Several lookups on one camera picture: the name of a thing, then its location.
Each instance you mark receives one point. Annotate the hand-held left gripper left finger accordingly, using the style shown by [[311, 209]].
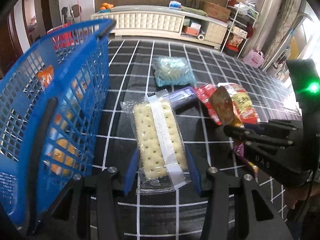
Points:
[[130, 177]]

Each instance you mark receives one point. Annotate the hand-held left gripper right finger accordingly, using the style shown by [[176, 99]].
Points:
[[195, 177]]

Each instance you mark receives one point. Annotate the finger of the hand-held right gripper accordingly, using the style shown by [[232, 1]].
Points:
[[280, 128], [255, 137]]

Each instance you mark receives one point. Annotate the purple yellow snack packet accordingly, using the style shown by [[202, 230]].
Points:
[[239, 150]]

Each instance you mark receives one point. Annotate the red yellow snack packet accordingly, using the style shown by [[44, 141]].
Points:
[[243, 102]]

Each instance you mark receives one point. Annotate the clear cracker packet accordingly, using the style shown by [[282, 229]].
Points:
[[155, 135]]

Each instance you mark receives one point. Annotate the round cake packet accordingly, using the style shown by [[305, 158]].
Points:
[[62, 158]]

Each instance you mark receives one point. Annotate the teal mesh-print snack packet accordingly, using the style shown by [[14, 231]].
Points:
[[172, 71]]

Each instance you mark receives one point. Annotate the blue plastic basket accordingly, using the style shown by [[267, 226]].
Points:
[[27, 110]]

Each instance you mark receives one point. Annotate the orange cartoon snack packet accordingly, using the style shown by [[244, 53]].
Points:
[[46, 76]]

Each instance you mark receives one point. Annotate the person's right hand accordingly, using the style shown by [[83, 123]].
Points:
[[293, 197]]

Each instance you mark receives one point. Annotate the pink gift bag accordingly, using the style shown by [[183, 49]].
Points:
[[253, 58]]

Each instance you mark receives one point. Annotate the patterned beige curtain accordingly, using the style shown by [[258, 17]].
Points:
[[287, 30]]

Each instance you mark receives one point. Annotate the white metal rack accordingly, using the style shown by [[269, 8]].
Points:
[[240, 25]]

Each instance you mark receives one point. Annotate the white paper roll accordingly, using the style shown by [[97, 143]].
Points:
[[200, 37]]

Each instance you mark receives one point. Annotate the silver standing air conditioner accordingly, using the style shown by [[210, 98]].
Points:
[[271, 10]]

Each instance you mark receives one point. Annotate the orange box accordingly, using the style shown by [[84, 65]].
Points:
[[192, 31]]

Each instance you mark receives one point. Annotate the brown cardboard box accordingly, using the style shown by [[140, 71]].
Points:
[[217, 11]]

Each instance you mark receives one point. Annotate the green folded cloth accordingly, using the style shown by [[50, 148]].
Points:
[[193, 10]]

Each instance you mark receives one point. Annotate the blue white tissue box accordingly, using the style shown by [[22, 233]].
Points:
[[175, 5]]

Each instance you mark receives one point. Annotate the red gift bag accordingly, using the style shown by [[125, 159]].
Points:
[[63, 37]]

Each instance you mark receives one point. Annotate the white padded tv cabinet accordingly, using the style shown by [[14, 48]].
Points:
[[150, 21]]

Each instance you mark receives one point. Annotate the blue fruit plate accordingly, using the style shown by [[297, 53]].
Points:
[[104, 10]]

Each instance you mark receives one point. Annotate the heap of oranges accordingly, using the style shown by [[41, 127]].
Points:
[[106, 5]]

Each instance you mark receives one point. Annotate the dark brown wooden door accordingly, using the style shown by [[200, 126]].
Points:
[[15, 37]]

